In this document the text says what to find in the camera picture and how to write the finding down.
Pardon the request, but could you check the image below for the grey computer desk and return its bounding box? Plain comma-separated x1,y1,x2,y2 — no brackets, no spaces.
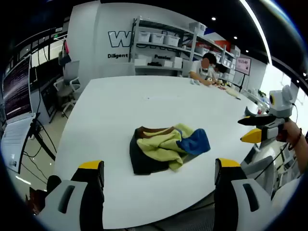
35,60,64,124

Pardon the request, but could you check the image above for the black tripod stand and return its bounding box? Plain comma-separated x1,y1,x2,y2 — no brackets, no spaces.
18,112,58,174

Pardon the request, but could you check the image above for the pink display screen on stand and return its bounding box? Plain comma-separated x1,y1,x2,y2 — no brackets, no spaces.
234,57,252,92

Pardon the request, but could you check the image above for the white storage bin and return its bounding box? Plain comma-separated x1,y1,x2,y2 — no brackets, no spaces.
166,35,181,46
137,32,150,43
150,33,167,44

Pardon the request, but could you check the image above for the white office chair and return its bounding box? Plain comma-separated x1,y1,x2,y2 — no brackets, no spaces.
53,60,82,118

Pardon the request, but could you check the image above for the person's black shoe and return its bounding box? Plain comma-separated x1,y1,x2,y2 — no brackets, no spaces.
46,175,63,193

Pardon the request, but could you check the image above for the hanging dark bag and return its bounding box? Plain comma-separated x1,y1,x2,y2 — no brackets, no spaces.
59,39,72,66

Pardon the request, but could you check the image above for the person's right hand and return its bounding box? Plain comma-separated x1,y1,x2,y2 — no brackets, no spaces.
276,119,302,150

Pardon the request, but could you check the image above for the white display board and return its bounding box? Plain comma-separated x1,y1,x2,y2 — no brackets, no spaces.
0,117,37,174

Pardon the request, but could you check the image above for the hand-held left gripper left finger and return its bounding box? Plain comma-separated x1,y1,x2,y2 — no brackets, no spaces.
36,159,105,231

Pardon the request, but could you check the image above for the grey metal shelf rack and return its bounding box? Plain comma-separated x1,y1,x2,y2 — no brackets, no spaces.
129,15,239,78

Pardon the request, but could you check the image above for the person's white shirt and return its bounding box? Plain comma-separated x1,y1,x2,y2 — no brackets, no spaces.
271,175,308,214

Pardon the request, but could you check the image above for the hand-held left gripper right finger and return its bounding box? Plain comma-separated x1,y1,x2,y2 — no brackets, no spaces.
213,157,274,231

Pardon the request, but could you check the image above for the large dark wall screen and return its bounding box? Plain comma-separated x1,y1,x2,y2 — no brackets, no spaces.
1,56,33,121

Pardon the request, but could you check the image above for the colour-block garment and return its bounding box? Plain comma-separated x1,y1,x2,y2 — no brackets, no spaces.
129,123,211,176

